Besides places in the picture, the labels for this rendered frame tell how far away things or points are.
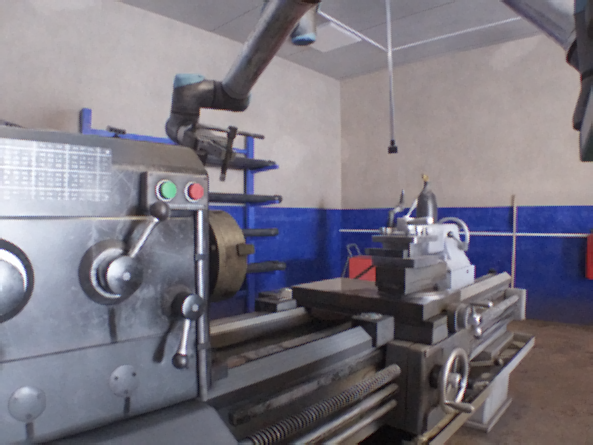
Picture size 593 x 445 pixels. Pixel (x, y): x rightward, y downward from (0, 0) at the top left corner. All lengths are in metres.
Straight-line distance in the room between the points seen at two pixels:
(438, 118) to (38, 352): 5.56
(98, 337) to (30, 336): 0.11
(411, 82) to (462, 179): 1.58
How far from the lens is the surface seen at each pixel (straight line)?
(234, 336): 1.37
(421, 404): 1.38
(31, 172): 0.68
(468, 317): 1.42
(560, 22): 1.15
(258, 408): 1.01
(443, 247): 2.18
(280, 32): 1.05
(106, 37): 4.56
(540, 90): 5.53
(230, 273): 1.03
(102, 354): 0.74
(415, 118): 6.01
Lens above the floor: 1.19
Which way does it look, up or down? level
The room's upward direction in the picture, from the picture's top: straight up
